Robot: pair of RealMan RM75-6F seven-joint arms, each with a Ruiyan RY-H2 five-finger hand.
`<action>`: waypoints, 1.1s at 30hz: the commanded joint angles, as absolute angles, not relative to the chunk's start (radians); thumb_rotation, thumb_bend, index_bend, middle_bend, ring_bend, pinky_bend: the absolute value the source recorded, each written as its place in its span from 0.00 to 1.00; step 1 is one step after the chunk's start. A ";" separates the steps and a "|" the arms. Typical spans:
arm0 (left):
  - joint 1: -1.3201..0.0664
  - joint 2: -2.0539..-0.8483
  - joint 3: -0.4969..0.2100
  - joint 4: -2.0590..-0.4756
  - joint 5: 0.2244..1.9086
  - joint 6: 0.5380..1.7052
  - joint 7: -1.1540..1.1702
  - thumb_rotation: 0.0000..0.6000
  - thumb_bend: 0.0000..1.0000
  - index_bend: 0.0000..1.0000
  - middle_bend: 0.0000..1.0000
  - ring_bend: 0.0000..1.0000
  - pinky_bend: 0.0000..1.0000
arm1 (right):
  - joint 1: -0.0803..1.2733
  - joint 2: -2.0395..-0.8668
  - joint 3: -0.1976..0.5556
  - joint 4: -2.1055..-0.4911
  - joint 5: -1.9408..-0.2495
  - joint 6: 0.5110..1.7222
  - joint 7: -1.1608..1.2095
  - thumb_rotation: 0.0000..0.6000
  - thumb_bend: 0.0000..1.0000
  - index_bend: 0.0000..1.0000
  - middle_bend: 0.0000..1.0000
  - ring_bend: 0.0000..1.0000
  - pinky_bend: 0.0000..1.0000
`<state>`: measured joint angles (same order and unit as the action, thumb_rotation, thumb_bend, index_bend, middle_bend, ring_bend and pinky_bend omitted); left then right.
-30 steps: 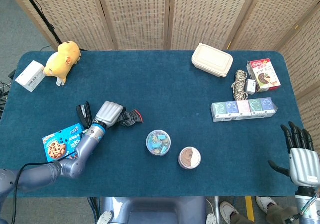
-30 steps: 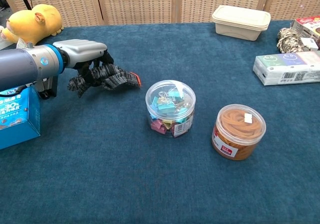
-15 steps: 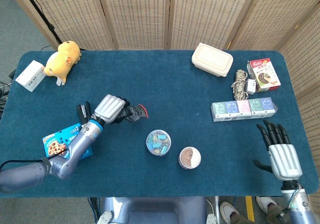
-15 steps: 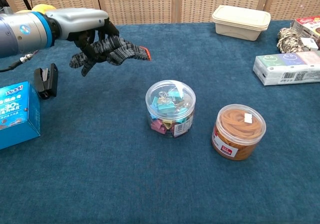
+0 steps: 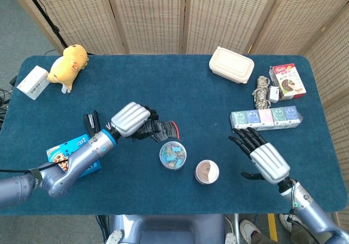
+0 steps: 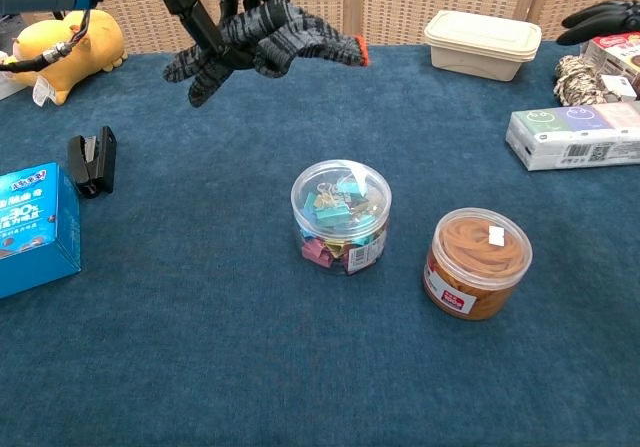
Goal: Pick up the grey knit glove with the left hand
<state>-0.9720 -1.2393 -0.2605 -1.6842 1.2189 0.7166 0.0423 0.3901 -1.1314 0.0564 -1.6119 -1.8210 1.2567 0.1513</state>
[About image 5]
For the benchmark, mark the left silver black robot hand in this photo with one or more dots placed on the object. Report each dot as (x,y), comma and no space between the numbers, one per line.
(131,118)

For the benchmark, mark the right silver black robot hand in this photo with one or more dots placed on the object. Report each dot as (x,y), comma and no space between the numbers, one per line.
(270,163)

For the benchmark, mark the black grey knit glove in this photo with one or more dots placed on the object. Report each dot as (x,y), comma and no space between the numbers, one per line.
(163,130)

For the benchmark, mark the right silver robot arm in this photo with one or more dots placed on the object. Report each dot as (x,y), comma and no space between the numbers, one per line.
(313,211)

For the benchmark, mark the silver blue robot base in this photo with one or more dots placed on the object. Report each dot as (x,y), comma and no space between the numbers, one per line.
(169,229)

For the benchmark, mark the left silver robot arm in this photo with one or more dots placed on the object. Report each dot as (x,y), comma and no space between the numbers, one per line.
(68,165)

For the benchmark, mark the black stapler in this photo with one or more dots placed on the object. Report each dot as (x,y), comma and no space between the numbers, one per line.
(92,122)

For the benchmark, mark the multicolour tissue pack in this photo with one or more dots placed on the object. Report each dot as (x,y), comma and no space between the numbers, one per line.
(265,118)

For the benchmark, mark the clear jar of binder clips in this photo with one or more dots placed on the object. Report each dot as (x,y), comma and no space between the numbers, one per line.
(173,155)

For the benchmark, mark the white shoe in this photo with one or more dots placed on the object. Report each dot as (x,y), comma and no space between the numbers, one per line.
(289,222)
(249,229)

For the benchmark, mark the clear jar of rubber bands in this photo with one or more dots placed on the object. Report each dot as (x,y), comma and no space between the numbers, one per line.
(206,172)

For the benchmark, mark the small white box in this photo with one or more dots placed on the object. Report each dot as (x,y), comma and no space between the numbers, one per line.
(274,94)

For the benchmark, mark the brown trouser legs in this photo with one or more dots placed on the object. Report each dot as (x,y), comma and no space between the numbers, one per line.
(272,237)

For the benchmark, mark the blue cookie box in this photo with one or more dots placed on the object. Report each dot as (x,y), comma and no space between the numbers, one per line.
(61,152)

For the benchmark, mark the yellow plush toy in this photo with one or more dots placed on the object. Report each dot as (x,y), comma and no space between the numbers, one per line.
(66,69)

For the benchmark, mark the red white snack box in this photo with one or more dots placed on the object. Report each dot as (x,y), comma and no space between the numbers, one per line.
(289,81)

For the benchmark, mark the white cardboard box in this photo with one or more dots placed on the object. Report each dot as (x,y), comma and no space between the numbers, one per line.
(32,83)

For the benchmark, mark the beige lidded lunch box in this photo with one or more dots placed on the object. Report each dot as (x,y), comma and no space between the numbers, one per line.
(231,65)

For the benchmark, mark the woven folding screen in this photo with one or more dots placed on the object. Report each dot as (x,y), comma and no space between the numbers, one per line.
(152,14)

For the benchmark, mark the black stand pole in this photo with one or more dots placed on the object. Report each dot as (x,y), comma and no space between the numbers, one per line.
(43,12)

